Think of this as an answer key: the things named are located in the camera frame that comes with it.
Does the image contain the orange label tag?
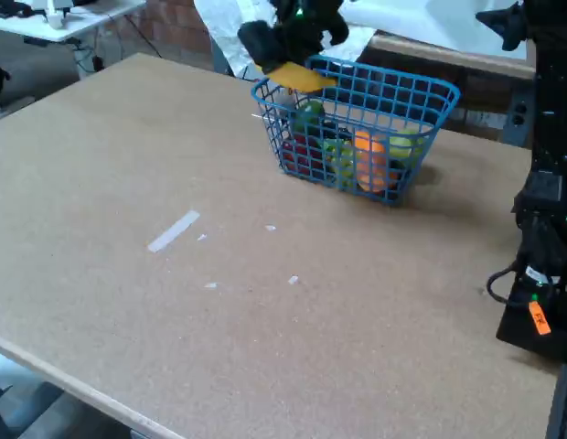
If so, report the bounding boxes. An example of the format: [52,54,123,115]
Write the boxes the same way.
[528,301,552,337]

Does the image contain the black metal post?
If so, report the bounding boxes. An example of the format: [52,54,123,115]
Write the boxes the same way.
[545,363,567,439]

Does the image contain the white object on desk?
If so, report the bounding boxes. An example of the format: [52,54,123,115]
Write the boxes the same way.
[43,0,77,29]

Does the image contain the orange toy fruit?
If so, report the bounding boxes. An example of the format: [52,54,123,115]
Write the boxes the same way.
[354,131,388,166]

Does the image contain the light green toy apple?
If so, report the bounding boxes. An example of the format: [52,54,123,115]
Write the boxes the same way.
[388,128,426,160]

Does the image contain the blue wire basket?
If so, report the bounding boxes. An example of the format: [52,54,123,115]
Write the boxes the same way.
[251,54,462,207]

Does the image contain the grey outlet panel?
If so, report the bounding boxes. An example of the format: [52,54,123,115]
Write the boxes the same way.
[502,77,539,148]

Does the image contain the white panel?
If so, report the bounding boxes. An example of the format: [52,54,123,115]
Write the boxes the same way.
[342,0,531,60]

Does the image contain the black clamp piece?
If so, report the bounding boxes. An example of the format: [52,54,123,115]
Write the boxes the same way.
[475,3,530,52]

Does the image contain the wooden bench top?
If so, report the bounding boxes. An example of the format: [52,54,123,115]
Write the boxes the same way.
[369,30,539,82]

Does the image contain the white basket tag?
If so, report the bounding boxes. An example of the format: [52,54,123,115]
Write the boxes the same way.
[276,86,298,110]

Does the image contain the black base cable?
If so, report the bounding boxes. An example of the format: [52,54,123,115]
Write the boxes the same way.
[487,262,527,305]

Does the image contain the white desk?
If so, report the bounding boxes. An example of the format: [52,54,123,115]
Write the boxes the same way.
[0,0,148,79]

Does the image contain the yellow toy banana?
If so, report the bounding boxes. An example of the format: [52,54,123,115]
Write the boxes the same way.
[253,61,338,96]

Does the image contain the yellow-green toy fruit bunch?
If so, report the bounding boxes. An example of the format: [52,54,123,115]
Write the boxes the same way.
[323,139,359,189]

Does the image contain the long white tape strip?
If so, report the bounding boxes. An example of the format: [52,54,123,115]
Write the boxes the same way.
[147,209,201,253]

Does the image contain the black toy grapes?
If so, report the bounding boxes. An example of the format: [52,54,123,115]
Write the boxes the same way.
[317,119,356,143]

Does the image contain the round dark green toy fruit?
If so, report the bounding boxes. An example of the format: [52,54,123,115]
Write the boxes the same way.
[290,99,326,136]

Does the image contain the red toy pomegranate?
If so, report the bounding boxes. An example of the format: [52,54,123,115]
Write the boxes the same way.
[281,133,326,177]

